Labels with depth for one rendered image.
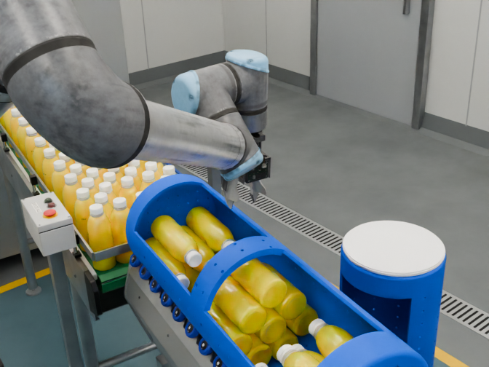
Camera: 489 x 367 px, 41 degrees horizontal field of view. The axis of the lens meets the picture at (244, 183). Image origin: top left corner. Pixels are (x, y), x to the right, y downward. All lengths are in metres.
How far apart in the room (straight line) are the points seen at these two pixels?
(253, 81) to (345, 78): 4.48
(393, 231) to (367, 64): 3.79
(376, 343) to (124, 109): 0.65
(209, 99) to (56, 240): 0.83
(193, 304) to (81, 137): 0.78
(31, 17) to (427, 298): 1.33
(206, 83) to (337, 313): 0.59
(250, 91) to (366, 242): 0.67
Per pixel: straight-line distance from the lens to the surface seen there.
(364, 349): 1.20
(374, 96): 5.65
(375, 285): 1.78
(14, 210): 3.40
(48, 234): 1.96
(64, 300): 2.18
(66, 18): 0.80
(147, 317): 1.91
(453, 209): 4.29
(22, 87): 0.78
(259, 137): 1.43
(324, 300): 1.54
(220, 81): 1.33
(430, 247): 1.87
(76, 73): 0.77
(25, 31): 0.79
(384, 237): 1.90
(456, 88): 5.19
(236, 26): 6.96
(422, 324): 1.88
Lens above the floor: 2.01
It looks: 26 degrees down
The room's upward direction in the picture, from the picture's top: 2 degrees counter-clockwise
